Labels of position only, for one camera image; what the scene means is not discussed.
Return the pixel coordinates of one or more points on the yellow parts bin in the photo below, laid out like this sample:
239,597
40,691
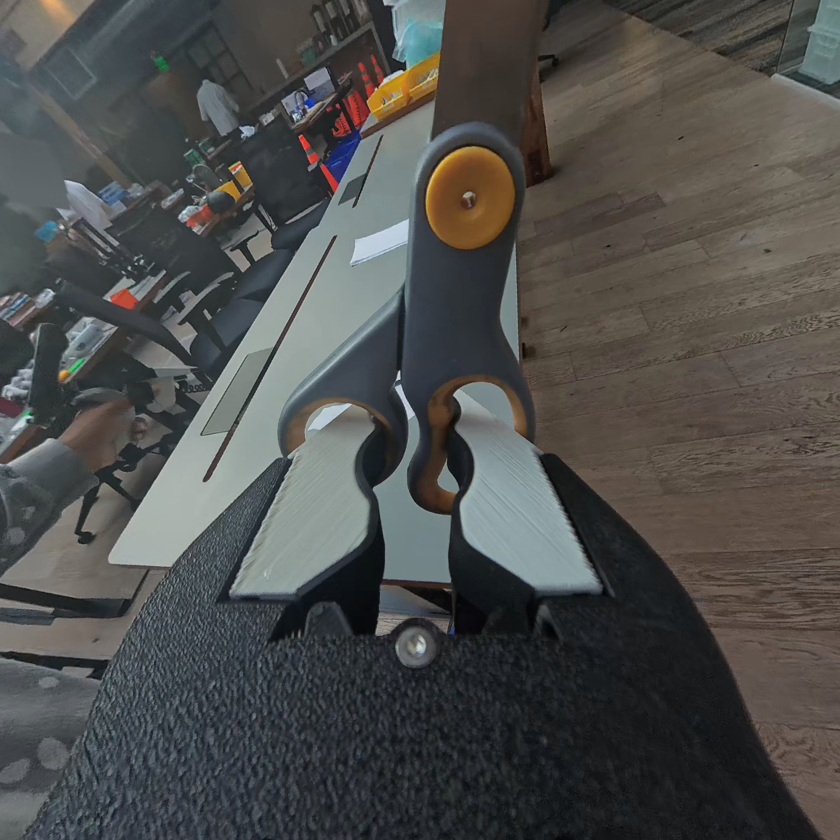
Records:
387,98
423,79

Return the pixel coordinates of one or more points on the black office chair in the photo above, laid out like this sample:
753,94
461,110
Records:
118,315
249,308
295,229
279,170

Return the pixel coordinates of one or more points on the person's grey hooded sweatshirt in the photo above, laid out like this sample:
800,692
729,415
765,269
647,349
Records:
33,722

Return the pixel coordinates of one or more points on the row of orange cones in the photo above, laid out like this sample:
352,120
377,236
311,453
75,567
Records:
358,108

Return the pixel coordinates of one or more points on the person's left forearm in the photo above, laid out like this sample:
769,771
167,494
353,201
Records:
36,489

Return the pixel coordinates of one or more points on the blue plastic bin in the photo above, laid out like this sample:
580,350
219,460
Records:
344,157

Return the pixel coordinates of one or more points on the person's left hand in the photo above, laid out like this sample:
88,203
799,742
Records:
98,433

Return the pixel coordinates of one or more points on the dark wooden shelf unit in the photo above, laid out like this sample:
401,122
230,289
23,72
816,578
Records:
334,39

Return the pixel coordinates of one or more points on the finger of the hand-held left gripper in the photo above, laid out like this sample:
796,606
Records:
167,376

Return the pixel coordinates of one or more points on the teal plastic bag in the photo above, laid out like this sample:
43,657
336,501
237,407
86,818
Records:
420,36

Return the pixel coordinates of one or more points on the wooden table leg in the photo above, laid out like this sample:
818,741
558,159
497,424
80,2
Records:
538,144

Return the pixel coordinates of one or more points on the orange traffic cone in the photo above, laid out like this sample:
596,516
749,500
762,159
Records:
325,174

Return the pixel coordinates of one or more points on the green exit sign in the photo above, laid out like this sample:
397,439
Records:
161,62

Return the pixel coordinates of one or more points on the grey orange scissors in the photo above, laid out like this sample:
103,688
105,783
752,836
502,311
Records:
453,315

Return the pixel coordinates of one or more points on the grey desk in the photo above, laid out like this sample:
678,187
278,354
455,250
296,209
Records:
394,170
315,341

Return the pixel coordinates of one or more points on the glass railing panel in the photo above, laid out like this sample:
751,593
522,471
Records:
814,46

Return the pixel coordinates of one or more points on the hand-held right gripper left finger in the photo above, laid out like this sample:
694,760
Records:
308,525

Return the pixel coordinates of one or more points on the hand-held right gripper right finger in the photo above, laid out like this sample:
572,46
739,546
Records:
525,525

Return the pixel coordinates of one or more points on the stack of lined paper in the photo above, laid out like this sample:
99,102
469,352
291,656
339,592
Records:
380,244

